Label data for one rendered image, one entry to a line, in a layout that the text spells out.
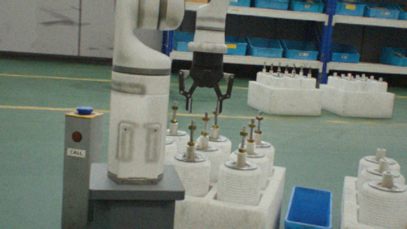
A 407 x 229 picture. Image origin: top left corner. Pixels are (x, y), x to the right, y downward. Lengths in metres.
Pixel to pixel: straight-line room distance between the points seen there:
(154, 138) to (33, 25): 5.61
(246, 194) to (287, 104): 2.43
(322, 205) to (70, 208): 0.69
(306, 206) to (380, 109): 2.43
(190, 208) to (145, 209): 0.33
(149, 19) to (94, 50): 5.55
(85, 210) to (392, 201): 0.71
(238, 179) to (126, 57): 0.45
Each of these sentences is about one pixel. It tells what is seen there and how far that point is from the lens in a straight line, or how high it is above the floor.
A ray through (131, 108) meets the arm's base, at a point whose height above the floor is 0.42.
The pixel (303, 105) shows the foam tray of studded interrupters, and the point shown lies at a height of 0.07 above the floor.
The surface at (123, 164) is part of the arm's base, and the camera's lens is 0.81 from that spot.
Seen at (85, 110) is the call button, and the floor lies 0.33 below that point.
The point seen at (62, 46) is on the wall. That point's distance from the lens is 6.35.
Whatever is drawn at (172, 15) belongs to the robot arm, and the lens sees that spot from 0.79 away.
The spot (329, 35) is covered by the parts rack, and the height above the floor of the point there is 0.56.
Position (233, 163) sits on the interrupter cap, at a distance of 1.17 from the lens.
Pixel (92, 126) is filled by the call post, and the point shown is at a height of 0.29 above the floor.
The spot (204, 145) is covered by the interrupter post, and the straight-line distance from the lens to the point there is 1.28.
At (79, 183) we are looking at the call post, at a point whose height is 0.15.
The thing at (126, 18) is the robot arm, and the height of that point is 0.55.
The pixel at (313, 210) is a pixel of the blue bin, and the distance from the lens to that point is 1.53.
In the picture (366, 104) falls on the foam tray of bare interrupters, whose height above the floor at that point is 0.09.
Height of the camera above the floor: 0.55
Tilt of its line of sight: 10 degrees down
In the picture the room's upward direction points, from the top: 5 degrees clockwise
